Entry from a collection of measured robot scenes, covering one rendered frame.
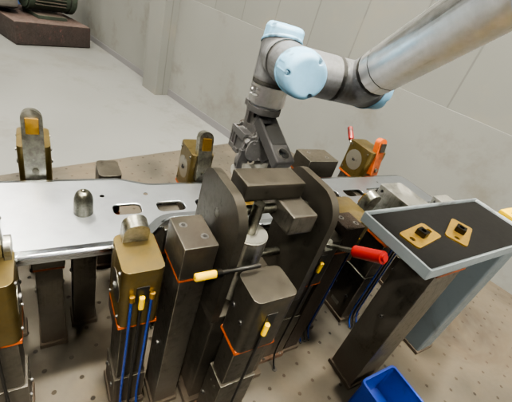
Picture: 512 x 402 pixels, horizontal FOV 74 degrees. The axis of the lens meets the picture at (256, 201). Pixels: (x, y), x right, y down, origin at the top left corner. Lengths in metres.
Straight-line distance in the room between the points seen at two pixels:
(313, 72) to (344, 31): 2.31
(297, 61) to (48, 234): 0.48
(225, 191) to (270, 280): 0.15
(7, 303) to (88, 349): 0.36
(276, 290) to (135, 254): 0.20
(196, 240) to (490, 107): 2.22
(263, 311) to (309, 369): 0.45
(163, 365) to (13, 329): 0.25
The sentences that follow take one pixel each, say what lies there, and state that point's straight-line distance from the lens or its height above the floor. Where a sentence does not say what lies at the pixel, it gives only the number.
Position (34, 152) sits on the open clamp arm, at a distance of 0.79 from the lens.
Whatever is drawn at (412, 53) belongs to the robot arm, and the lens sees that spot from 0.54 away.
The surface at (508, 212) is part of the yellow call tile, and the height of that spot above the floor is 1.16.
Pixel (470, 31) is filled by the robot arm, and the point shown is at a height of 1.44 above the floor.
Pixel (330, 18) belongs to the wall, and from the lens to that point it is 2.96.
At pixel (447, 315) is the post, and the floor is 0.87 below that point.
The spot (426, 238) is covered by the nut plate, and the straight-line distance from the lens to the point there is 0.61.
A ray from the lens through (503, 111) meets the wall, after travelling 2.49.
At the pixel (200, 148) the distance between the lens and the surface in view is 0.83.
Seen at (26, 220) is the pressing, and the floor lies 1.00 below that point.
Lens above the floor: 1.42
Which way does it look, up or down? 32 degrees down
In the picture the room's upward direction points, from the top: 18 degrees clockwise
